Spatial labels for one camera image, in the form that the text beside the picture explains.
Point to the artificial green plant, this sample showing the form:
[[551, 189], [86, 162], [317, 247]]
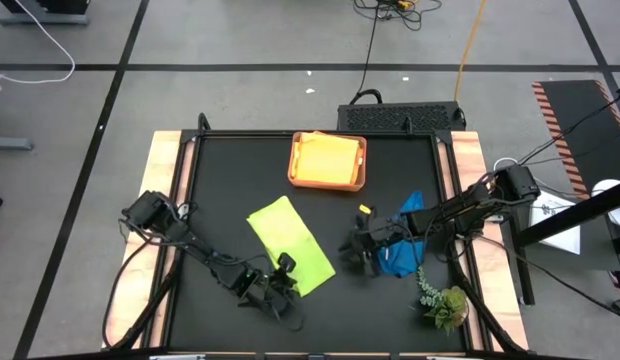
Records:
[[447, 305]]

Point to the gray floor bar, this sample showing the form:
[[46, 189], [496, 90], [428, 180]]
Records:
[[10, 144]]

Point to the blue microfiber towel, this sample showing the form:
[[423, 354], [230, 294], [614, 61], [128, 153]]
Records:
[[402, 260]]

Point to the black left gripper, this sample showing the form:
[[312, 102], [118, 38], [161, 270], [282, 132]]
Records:
[[275, 295]]

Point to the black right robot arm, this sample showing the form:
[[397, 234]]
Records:
[[455, 207]]

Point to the white round object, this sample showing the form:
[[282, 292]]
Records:
[[607, 186]]

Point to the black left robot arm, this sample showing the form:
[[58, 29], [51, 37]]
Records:
[[200, 250]]

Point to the green microfiber towel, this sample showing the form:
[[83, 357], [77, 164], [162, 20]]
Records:
[[290, 235]]

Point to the black mat with striped edges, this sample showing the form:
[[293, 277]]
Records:
[[580, 130]]

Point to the tan cardboard box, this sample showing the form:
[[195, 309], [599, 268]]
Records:
[[327, 187]]

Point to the black metal beam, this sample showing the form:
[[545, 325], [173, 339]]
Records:
[[570, 217]]

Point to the orange microfiber towel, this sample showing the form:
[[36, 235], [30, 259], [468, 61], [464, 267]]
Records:
[[327, 160]]

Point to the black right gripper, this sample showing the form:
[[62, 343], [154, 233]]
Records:
[[382, 235]]

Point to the black metal table frame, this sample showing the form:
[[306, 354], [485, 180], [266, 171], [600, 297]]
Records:
[[192, 136]]

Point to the yellow tape tag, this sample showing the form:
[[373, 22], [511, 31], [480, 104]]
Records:
[[365, 209]]

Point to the white paper sheet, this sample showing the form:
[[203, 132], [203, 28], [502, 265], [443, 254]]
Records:
[[555, 225]]

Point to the black computer case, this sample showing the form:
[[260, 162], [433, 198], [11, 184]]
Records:
[[400, 117]]

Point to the gray furniture foot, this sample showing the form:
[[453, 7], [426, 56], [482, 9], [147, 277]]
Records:
[[40, 20]]

